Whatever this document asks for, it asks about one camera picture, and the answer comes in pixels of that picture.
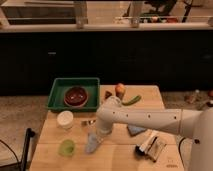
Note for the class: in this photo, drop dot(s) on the orange and green fruit toy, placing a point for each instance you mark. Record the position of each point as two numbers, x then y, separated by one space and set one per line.
120 90

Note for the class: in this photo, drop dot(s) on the green cucumber toy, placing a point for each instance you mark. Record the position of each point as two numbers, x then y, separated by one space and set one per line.
132 101

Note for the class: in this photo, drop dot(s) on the dark red bowl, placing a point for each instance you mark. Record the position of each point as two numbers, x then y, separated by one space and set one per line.
76 97

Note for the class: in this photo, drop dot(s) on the dark purple grape bunch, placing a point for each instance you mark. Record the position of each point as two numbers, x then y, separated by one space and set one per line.
107 94

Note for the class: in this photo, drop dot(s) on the brown wooden block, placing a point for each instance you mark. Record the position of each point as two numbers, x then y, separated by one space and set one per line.
156 148

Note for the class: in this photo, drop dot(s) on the black office chair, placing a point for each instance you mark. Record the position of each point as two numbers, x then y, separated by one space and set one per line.
161 7

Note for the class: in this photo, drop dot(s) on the green plastic cup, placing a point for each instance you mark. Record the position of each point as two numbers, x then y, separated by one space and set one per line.
66 148

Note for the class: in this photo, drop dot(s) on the light blue towel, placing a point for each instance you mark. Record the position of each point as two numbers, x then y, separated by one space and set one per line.
93 142

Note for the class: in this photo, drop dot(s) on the golden metal fork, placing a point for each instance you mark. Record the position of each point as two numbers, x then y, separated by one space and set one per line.
88 122

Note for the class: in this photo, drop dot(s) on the blue sponge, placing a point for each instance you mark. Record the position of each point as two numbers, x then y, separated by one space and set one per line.
134 130

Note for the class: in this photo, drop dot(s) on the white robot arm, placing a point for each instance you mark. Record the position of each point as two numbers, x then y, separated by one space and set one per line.
193 124

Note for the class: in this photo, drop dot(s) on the green plastic tray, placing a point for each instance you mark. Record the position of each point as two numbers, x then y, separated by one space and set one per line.
61 86

